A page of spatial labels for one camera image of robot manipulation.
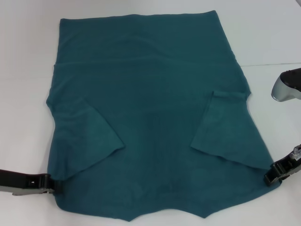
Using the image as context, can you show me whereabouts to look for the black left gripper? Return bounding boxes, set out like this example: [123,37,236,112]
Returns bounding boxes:
[0,169,62,195]

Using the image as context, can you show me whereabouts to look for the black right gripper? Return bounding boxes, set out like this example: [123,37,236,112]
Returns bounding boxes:
[264,153,301,186]

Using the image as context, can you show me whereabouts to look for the teal blue shirt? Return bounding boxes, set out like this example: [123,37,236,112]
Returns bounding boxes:
[45,9,283,222]

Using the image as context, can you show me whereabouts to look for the clear cable plug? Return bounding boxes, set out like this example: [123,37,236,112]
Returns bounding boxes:
[290,145,301,161]

